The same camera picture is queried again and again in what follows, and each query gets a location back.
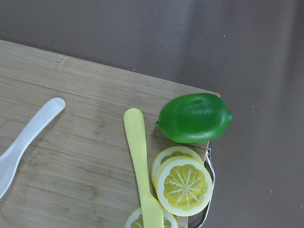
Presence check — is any white ceramic spoon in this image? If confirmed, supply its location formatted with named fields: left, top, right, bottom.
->
left=0, top=97, right=66, bottom=197

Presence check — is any green lime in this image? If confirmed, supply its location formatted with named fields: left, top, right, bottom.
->
left=157, top=93, right=233, bottom=143

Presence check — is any lower stacked lemon slice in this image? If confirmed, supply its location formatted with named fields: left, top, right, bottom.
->
left=151, top=146, right=203, bottom=186

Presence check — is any upper lemon slice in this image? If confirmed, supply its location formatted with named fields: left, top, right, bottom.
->
left=155, top=156, right=213, bottom=217

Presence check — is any bamboo cutting board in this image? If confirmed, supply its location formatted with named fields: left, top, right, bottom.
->
left=0, top=39, right=221, bottom=228

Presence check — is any yellow plastic knife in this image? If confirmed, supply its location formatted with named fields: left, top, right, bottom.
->
left=123, top=108, right=164, bottom=228

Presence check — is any lemon slice under knife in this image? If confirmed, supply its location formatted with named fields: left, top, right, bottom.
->
left=124, top=207, right=178, bottom=228

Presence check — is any metal board handle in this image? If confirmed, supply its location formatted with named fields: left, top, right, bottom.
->
left=187, top=147, right=217, bottom=228

